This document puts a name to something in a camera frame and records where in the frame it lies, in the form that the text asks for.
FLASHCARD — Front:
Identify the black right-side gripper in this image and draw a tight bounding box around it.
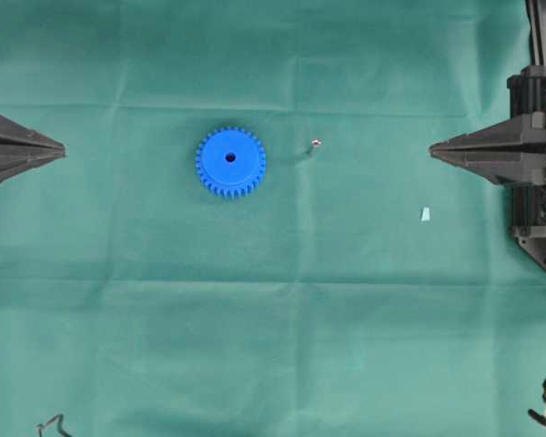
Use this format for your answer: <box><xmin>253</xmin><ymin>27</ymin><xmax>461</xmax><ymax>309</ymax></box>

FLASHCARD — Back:
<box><xmin>430</xmin><ymin>65</ymin><xmax>546</xmax><ymax>226</ymax></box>

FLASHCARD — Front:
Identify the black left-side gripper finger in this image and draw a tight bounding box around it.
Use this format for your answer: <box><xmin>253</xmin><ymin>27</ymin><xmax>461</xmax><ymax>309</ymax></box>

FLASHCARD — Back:
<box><xmin>0</xmin><ymin>144</ymin><xmax>66</xmax><ymax>184</ymax></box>
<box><xmin>0</xmin><ymin>115</ymin><xmax>65</xmax><ymax>151</ymax></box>

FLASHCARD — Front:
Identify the blue plastic gear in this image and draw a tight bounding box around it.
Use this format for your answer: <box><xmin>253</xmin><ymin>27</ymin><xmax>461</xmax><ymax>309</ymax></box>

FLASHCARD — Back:
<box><xmin>195</xmin><ymin>127</ymin><xmax>267</xmax><ymax>198</ymax></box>

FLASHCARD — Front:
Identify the black right-side robot arm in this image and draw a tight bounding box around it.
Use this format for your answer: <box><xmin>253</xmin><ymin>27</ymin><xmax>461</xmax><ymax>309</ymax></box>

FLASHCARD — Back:
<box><xmin>429</xmin><ymin>1</ymin><xmax>546</xmax><ymax>230</ymax></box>

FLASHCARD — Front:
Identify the small pale tape scrap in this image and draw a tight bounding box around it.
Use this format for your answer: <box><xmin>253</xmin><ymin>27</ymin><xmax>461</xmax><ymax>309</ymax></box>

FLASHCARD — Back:
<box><xmin>420</xmin><ymin>207</ymin><xmax>430</xmax><ymax>222</ymax></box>

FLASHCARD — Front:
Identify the green cloth mat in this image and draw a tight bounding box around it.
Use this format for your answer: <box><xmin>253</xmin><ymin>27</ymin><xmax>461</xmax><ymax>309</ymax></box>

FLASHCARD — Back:
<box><xmin>0</xmin><ymin>1</ymin><xmax>546</xmax><ymax>436</ymax></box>

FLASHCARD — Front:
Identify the bent metal wire clip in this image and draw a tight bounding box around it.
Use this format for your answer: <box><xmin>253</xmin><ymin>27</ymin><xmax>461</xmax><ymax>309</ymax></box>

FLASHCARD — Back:
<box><xmin>36</xmin><ymin>413</ymin><xmax>72</xmax><ymax>437</ymax></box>

